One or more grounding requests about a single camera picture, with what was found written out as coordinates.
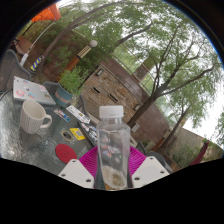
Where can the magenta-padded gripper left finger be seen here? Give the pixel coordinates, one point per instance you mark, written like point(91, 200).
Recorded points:
point(76, 173)

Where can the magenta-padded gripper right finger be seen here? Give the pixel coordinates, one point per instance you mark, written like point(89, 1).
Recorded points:
point(148, 171)

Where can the clear plastic bottle white cap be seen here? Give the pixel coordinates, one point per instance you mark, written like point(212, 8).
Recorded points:
point(113, 146)

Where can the flat round red coaster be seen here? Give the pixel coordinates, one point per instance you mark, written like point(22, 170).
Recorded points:
point(66, 153)

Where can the small yellow card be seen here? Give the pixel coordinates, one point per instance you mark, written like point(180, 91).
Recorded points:
point(77, 134)

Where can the small tape roll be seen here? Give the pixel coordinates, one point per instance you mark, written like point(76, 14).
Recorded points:
point(63, 133)

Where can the closed maroon umbrella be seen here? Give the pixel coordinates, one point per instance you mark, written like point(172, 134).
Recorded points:
point(200, 155)

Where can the white sticker sheet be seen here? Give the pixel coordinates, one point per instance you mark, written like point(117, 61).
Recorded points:
point(78, 114)

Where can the small colourful sticker strip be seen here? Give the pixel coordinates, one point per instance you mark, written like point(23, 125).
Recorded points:
point(62, 115)

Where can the large dark-trunked tree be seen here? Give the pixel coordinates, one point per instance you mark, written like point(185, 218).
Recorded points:
point(146, 105)

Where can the white ribbed mug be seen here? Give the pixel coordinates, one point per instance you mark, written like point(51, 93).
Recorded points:
point(31, 118)

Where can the green plant in teal pot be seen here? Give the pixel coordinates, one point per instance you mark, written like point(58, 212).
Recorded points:
point(63, 96)

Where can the silver laptop with stickers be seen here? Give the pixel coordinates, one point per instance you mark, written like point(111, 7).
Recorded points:
point(31, 90)

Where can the blue yellow striped cone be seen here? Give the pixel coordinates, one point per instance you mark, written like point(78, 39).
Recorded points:
point(37, 62)

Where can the tall leaning tree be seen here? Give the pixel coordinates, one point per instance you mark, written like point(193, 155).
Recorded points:
point(66, 35)

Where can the wooden bench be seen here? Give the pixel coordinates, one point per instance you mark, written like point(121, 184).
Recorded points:
point(24, 45)

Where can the orange canopy tent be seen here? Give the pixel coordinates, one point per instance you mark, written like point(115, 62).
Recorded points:
point(48, 14)

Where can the grey wall box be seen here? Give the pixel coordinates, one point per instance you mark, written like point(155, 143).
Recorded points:
point(135, 127)

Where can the black wall lamp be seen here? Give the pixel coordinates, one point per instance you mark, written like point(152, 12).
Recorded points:
point(137, 107)
point(99, 72)

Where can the wooden lamp post with globe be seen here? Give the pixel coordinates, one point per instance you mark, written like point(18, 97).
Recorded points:
point(80, 54)

